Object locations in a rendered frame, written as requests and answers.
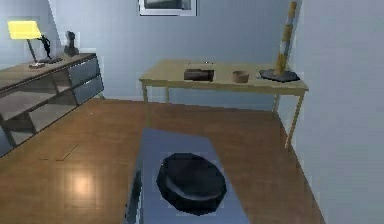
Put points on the dark brown box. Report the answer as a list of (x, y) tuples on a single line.
[(198, 74)]

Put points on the yellow shade table lamp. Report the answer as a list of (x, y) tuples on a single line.
[(24, 30)]

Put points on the black round bowl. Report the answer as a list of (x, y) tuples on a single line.
[(191, 182)]

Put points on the black figure statuette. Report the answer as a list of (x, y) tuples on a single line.
[(47, 46)]

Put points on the beige wooden side table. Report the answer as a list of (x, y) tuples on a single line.
[(226, 83)]

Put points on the brown shelf sideboard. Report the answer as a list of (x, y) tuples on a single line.
[(50, 86)]

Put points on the dark grey bust statue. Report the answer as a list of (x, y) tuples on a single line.
[(70, 45)]

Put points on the small brown bowl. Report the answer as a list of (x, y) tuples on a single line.
[(240, 76)]

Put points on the blue glass coffee table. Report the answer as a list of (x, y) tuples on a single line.
[(186, 206)]

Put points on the white framed wall picture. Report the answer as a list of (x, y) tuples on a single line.
[(167, 6)]

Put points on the yellow floor lamp black base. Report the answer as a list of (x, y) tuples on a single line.
[(281, 63)]

